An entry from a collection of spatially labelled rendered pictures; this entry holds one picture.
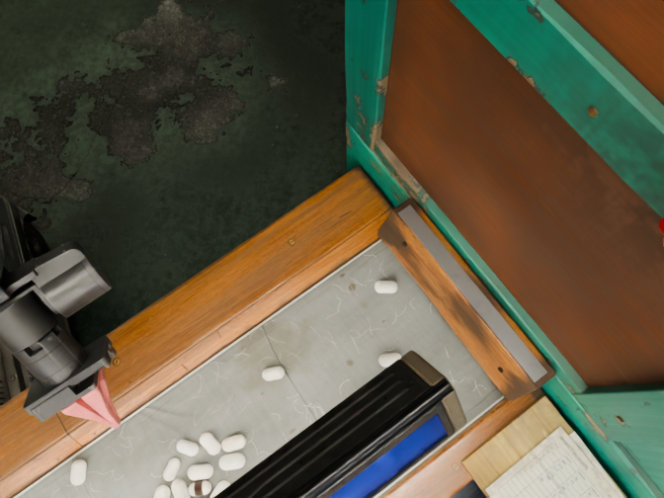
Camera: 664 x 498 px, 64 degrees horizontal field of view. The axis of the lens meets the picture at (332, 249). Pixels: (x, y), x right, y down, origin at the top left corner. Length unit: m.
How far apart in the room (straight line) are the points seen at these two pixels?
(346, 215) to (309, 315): 0.17
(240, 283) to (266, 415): 0.20
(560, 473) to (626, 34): 0.60
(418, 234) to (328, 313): 0.20
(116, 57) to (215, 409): 1.50
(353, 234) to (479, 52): 0.43
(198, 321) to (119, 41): 1.46
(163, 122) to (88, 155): 0.27
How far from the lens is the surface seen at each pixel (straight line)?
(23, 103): 2.14
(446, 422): 0.48
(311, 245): 0.82
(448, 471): 0.80
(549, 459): 0.82
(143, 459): 0.87
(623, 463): 0.80
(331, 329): 0.82
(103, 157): 1.91
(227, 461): 0.81
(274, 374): 0.80
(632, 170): 0.40
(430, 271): 0.74
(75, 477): 0.89
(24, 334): 0.67
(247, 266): 0.83
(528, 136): 0.49
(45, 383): 0.70
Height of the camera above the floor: 1.55
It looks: 74 degrees down
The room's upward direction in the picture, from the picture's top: 6 degrees counter-clockwise
